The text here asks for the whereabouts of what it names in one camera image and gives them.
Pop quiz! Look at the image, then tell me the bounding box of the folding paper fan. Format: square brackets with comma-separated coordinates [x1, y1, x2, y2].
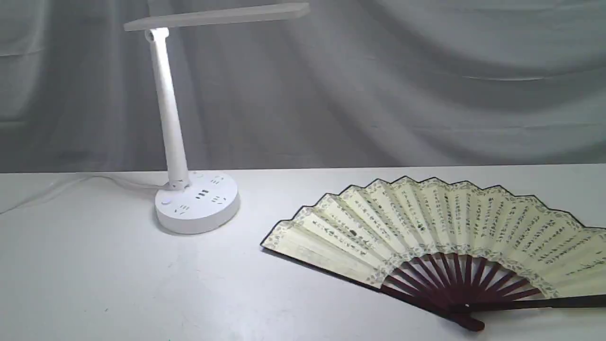
[260, 176, 606, 332]

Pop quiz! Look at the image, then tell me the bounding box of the white desk lamp with sockets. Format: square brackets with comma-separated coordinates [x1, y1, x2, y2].
[124, 2, 310, 235]

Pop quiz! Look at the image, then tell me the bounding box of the thin white cable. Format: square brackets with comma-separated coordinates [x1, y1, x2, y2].
[0, 173, 165, 215]

